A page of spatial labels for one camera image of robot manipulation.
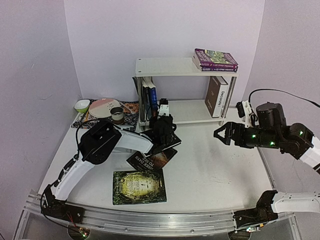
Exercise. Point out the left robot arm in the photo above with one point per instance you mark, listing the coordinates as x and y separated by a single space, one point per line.
93 148

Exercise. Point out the aluminium front rail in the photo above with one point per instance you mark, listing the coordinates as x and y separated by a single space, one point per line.
145 223

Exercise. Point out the blue orange paperback book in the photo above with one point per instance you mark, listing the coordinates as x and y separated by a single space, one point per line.
153 101

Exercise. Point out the dark Days book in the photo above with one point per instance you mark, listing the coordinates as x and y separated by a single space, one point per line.
152 163

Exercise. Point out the pink white plate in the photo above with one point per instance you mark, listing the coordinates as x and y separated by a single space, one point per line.
101 108

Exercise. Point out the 52-Storey Treehouse book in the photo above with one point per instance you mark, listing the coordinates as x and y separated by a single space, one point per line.
217 69

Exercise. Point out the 117-Storey Treehouse book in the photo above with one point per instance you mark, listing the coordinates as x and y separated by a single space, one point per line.
204 58

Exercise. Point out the patterned placemat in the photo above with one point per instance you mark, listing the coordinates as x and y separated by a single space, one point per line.
131 116

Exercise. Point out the grey ianra book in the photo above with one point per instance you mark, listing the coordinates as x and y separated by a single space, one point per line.
126 141

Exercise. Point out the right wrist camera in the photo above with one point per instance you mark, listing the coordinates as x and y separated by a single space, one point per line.
246 113

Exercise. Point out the small brown white cup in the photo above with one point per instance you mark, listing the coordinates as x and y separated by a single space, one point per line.
117 115

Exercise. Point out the black gold-circle book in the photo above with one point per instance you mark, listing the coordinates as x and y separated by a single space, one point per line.
160 142

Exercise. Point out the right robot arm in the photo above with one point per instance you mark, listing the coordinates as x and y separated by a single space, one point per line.
267 128

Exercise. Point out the white two-tier shelf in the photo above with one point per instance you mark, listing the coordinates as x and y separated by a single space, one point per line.
183 111

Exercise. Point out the dark blue barcode book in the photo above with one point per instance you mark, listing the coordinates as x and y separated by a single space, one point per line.
146 99

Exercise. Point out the green bowl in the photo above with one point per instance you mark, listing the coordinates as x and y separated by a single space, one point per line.
82 105

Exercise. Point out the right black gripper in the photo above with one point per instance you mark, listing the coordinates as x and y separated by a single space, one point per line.
232 134

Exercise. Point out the green Alice book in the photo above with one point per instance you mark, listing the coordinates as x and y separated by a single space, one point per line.
138 187

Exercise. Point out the Decorate Furniture large book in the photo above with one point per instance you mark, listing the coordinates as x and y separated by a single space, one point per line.
216 95

